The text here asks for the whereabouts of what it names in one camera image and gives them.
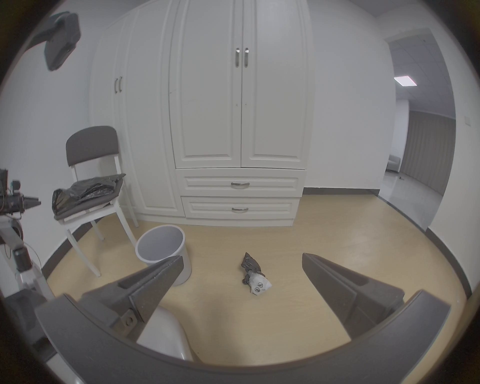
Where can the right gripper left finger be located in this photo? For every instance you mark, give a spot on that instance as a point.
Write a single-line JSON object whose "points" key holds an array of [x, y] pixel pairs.
{"points": [[150, 292]]}

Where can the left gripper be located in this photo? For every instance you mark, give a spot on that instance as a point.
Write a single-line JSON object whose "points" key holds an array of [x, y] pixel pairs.
{"points": [[15, 204]]}

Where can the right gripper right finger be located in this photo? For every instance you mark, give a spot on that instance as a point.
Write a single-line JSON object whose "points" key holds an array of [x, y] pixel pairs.
{"points": [[348, 296]]}

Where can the black plastic bag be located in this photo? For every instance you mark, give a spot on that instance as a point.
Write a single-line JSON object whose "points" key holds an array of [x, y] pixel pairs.
{"points": [[84, 191]]}

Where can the black plastic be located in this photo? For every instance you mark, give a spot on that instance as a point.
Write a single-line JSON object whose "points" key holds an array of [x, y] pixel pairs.
{"points": [[250, 264]]}

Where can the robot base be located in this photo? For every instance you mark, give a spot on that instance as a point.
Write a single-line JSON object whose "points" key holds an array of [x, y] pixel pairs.
{"points": [[165, 333]]}

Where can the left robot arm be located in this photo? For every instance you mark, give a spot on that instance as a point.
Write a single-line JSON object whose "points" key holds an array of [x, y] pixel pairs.
{"points": [[22, 259]]}

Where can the white trash bin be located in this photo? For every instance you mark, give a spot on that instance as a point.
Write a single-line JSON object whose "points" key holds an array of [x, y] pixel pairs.
{"points": [[180, 262]]}

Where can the white printed wrapper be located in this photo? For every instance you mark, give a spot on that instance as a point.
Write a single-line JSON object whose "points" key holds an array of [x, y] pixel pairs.
{"points": [[260, 287]]}

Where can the white chair grey cushions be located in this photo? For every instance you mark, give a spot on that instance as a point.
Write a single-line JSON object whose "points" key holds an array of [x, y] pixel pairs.
{"points": [[92, 144]]}

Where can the pale sofa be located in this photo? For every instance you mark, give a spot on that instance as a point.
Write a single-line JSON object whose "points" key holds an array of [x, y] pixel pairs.
{"points": [[394, 163]]}

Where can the grey curtain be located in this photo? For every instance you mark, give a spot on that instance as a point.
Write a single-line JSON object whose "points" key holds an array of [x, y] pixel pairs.
{"points": [[431, 150]]}

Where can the white wardrobe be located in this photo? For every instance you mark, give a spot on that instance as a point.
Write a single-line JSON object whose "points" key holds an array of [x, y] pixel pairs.
{"points": [[210, 112]]}

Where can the square ceiling light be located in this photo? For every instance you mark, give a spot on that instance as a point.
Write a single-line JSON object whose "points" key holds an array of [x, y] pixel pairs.
{"points": [[405, 80]]}

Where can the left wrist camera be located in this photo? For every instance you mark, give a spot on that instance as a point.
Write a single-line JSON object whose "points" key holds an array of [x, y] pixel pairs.
{"points": [[16, 186]]}

